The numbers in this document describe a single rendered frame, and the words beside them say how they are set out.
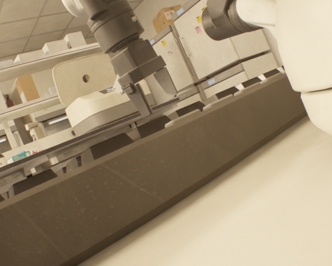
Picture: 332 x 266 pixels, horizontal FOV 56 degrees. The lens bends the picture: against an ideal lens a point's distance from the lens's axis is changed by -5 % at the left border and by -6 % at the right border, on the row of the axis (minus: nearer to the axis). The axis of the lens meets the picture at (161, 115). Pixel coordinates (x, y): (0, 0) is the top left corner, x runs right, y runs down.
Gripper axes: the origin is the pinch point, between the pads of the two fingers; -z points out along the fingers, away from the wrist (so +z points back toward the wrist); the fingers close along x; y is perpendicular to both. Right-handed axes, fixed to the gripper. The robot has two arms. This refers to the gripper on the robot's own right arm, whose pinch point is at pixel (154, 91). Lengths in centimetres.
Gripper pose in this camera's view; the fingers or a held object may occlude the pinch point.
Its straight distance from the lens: 63.8
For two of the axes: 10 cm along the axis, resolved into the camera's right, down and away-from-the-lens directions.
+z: -5.1, -8.5, -1.2
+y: 7.3, -3.6, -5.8
